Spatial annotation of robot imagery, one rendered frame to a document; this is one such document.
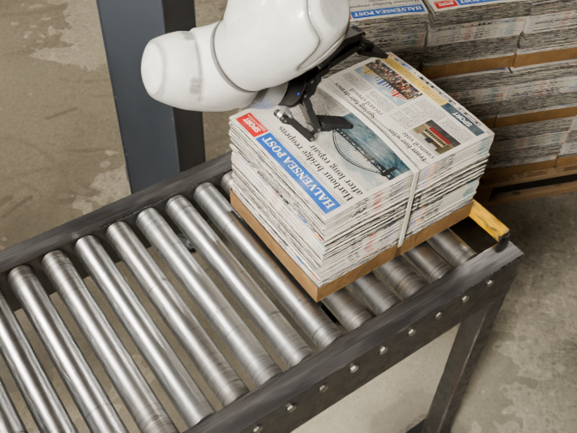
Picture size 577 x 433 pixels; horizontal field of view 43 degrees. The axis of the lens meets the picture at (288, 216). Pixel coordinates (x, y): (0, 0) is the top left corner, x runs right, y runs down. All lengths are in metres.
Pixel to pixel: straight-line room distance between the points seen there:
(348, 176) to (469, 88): 1.08
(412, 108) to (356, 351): 0.44
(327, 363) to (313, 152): 0.35
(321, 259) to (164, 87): 0.43
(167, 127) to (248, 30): 1.25
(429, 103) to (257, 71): 0.52
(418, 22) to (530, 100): 0.54
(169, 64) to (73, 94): 2.15
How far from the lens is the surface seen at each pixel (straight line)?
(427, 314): 1.32
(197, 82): 0.95
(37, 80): 3.19
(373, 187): 1.18
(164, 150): 2.18
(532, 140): 2.51
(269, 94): 1.05
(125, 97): 2.11
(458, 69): 2.16
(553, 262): 2.57
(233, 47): 0.90
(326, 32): 0.85
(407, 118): 1.31
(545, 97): 2.41
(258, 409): 1.19
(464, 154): 1.30
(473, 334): 1.62
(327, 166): 1.20
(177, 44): 0.96
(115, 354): 1.27
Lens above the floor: 1.86
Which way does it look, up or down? 48 degrees down
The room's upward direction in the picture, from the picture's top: 3 degrees clockwise
